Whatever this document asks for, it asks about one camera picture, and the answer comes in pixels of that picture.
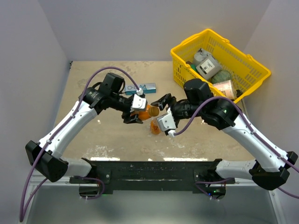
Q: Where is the orange bottle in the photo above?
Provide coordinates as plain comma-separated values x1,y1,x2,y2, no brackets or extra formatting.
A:
132,105,152,120
150,118,161,135

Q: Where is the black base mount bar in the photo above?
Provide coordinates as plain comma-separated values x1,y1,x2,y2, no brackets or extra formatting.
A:
70,159,235,199

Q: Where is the teal toothpaste box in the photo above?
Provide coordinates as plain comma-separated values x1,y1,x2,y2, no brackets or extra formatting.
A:
124,83,157,95

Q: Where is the green item in basket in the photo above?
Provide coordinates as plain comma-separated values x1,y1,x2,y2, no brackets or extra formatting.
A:
190,64,198,72

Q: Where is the pink cup package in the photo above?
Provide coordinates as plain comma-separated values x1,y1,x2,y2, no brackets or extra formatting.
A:
213,80,236,100

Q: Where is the yellow plastic basket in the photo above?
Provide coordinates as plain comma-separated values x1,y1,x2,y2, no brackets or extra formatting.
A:
171,29,271,103

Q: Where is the purple cable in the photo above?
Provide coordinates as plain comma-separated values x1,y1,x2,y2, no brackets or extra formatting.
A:
174,96,299,199
19,66,142,222

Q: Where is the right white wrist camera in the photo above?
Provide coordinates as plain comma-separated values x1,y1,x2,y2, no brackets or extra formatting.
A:
157,109,177,138

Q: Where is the green round netted item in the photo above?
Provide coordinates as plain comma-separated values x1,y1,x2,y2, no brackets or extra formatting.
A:
211,70,232,84

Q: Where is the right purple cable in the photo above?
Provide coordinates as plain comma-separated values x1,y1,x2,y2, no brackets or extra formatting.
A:
174,96,299,199

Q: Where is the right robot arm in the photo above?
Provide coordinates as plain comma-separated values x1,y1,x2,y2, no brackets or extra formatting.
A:
151,78,298,190

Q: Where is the orange cap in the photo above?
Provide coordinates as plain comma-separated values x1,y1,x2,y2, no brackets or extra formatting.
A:
148,106,160,117

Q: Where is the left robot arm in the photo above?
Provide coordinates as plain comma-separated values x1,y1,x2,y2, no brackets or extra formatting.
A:
25,72,147,182

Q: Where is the small black item in basket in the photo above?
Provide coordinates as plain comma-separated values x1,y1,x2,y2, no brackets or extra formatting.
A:
236,90,243,98

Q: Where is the aluminium rail frame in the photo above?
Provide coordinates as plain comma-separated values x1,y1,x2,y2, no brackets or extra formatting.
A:
24,179,285,224

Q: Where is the grey pouch with label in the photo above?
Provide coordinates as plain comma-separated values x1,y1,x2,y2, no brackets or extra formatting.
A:
192,48,222,80

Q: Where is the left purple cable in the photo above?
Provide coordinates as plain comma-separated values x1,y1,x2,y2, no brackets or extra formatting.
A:
19,66,142,222

